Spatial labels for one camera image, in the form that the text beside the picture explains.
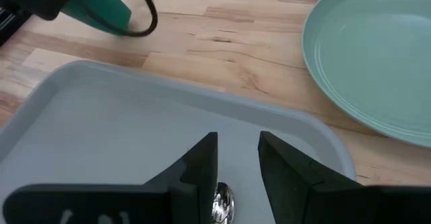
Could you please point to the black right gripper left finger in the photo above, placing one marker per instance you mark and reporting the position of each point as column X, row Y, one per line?
column 188, row 190

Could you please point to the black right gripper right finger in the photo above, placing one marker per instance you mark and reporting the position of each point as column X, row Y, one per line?
column 303, row 190

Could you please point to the dark green plastic cup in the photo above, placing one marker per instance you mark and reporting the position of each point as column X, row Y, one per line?
column 101, row 5

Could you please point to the grey plastic tray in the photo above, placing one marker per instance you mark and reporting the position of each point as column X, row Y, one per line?
column 118, row 130

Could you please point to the pale green plate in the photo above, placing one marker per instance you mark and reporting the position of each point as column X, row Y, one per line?
column 377, row 59

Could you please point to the black aluminium table frame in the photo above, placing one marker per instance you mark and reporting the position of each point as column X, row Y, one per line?
column 10, row 25

